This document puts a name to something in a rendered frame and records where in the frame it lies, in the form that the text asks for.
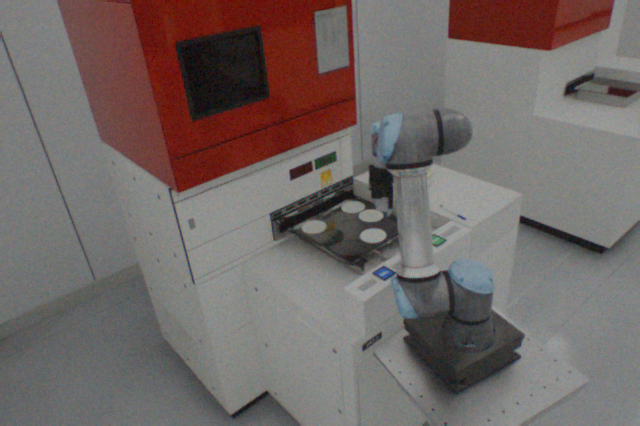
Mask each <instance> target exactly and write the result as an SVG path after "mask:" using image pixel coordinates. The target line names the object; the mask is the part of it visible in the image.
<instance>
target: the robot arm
mask: <svg viewBox="0 0 640 426"><path fill-rule="evenodd" d="M472 133H473V129H472V125H471V123H470V121H469V119H468V118H467V117H466V116H465V115H464V114H462V113H461V112H459V111H456V110H454V109H449V108H437V109H432V110H423V111H415V112H407V113H398V114H393V115H387V116H385V117H383V118H382V120H381V122H376V123H374V124H373V126H372V148H373V164H372V165H369V191H370V190H371V196H372V199H379V200H378V201H376V202H375V205H376V206H377V207H376V210H377V211H380V212H386V215H387V217H389V215H390V214H391V211H392V203H393V198H392V195H393V186H394V197H395V208H396V219H397V230H398V239H399V250H400V261H401V263H400V264H399V266H398V267H397V268H396V277H395V276H393V277H391V278H390V281H391V287H392V291H393V295H394V299H395V302H396V306H397V309H398V312H399V314H400V316H401V317H402V318H403V319H419V318H427V317H435V316H442V315H446V316H445V318H444V319H443V322H442V330H441V332H442V337H443V339H444V340H445V342H446V343H447V345H448V346H450V347H451V348H453V349H455V350H457V351H460V352H464V353H480V352H483V351H486V350H488V349H489V348H491V347H492V346H493V345H494V343H495V341H496V335H497V329H496V325H495V322H494V320H493V317H492V304H493V292H494V290H495V285H494V275H493V273H492V271H491V270H490V268H489V267H487V266H486V265H485V264H483V263H480V262H479V261H476V260H472V259H458V260H455V261H454V262H453V263H451V265H450V266H449V270H444V271H441V268H440V266H439V265H438V264H437V263H436V262H434V256H433V242H432V230H431V217H430V204H429V191H428V177H427V172H428V170H429V169H430V168H431V166H432V165H433V159H432V157H434V156H440V155H445V154H450V153H453V152H456V151H459V150H461V149H462V148H463V147H465V146H466V145H467V144H468V143H469V142H470V140H471V138H472ZM392 183H393V184H392ZM370 184H371V187H370Z"/></svg>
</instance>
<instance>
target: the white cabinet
mask: <svg viewBox="0 0 640 426"><path fill-rule="evenodd" d="M518 228H519V227H518V226H516V227H514V228H512V229H511V230H509V231H508V232H507V233H505V234H504V235H502V236H501V237H500V238H498V239H497V240H496V241H494V242H493V243H491V244H490V245H489V246H487V247H486V248H484V249H483V250H482V251H480V252H479V253H477V254H476V255H475V256H473V257H472V258H470V259H472V260H476V261H479V262H480V263H483V264H485V265H486V266H487V267H489V268H490V270H491V271H492V273H493V275H494V285H495V290H494V292H493V304H492V305H493V306H494V307H496V308H497V309H498V310H500V311H501V312H502V313H504V314H505V313H506V306H507V300H508V294H509V287H510V281H511V274H512V267H513V261H514V254H515V247H516V241H517V234H518ZM243 267H244V273H245V278H246V283H247V288H248V293H249V299H250V304H251V309H252V314H253V319H254V324H255V329H256V334H257V339H258V344H259V349H260V355H261V360H262V365H263V370H264V375H265V380H266V386H267V390H268V391H269V392H270V393H271V394H272V395H273V396H274V398H275V399H276V400H277V401H278V402H279V403H280V404H281V405H282V406H283V407H284V408H285V409H286V410H287V411H288V412H289V413H290V414H291V415H292V416H293V417H294V418H295V419H296V420H297V421H298V422H299V423H300V425H301V426H422V425H423V423H425V422H426V420H425V418H424V417H423V416H422V414H421V413H420V412H419V411H418V410H417V409H416V407H415V406H414V405H413V404H412V403H411V401H410V400H409V399H408V398H407V397H406V396H405V394H404V393H403V392H402V391H401V390H400V388H399V387H398V386H397V382H396V381H395V380H394V378H393V377H392V376H391V375H390V374H389V373H388V371H387V370H386V369H385V368H384V367H383V366H382V364H381V363H380V362H379V361H378V360H377V359H376V357H375V356H374V355H373V351H375V350H376V349H377V348H378V347H380V346H381V345H382V344H383V343H385V342H386V341H387V340H388V339H390V338H391V337H392V336H393V335H395V334H396V333H397V332H398V331H400V330H401V329H402V328H403V327H404V324H403V320H404V319H403V318H402V317H401V316H400V314H399V313H397V314H396V315H395V316H393V317H392V318H390V319H389V320H388V321H386V322H385V323H383V324H382V325H381V326H379V327H378V328H377V329H374V330H372V331H371V332H370V333H368V335H366V336H365V337H364V338H362V339H361V340H359V341H358V342H357V343H355V344H354V345H353V346H351V345H349V344H348V343H347V342H345V341H344V340H343V339H341V338H340V337H339V336H338V335H336V334H335V333H334V332H331V331H330V330H328V329H327V328H326V327H324V326H323V325H322V324H320V323H319V322H318V321H316V320H315V319H314V318H312V317H311V316H310V315H308V314H307V313H306V312H304V311H303V310H302V309H300V308H299V307H298V306H296V305H295V304H294V303H292V302H291V301H290V300H288V299H287V298H286V297H284V296H283V295H282V294H281V293H279V292H278V291H277V290H275V289H274V288H273V287H271V286H270V285H269V284H267V283H266V282H265V281H263V280H262V279H261V278H259V277H258V276H257V275H255V274H254V273H253V272H252V271H251V270H250V269H248V268H247V267H246V266H244V265H243Z"/></svg>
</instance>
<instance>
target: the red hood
mask: <svg viewBox="0 0 640 426"><path fill-rule="evenodd" d="M56 1H57V4H58V7H59V10H60V14H61V17H62V20H63V22H64V25H65V28H66V31H67V34H68V37H69V40H70V46H71V50H72V53H73V56H74V59H75V61H76V64H77V67H78V70H79V73H80V76H81V79H82V83H83V86H84V89H85V92H86V95H87V98H88V101H89V103H90V109H91V112H92V116H93V119H94V122H95V125H96V128H97V131H98V134H99V137H100V140H102V141H103V142H104V143H106V144H107V145H109V146H110V147H112V148H113V149H115V150H116V151H118V152H119V153H121V154H122V155H124V156H125V157H127V158H128V159H130V160H131V161H133V162H134V163H136V164H137V165H139V166H140V167H141V168H143V169H144V170H146V171H147V172H149V173H150V174H152V175H153V176H155V177H156V178H158V179H159V180H160V181H162V182H163V183H165V184H166V185H168V186H169V187H170V188H171V189H173V190H174V191H176V192H177V193H180V192H183V191H186V190H188V189H191V188H193V187H196V186H199V185H201V184H204V183H206V182H209V181H212V180H214V179H217V178H219V177H222V176H224V175H227V174H230V173H232V172H235V171H237V170H240V169H243V168H245V167H248V166H250V165H252V164H255V163H257V162H260V161H262V160H265V159H268V158H270V157H273V156H275V155H278V154H281V153H283V152H286V151H288V150H291V149H294V148H296V147H299V146H301V145H304V144H307V143H309V142H312V141H314V140H317V139H320V138H322V137H325V136H327V135H330V134H332V133H335V132H338V131H340V130H343V129H345V128H348V127H351V126H353V125H357V124H358V123H357V98H356V74H355V51H354V26H353V3H352V0H56Z"/></svg>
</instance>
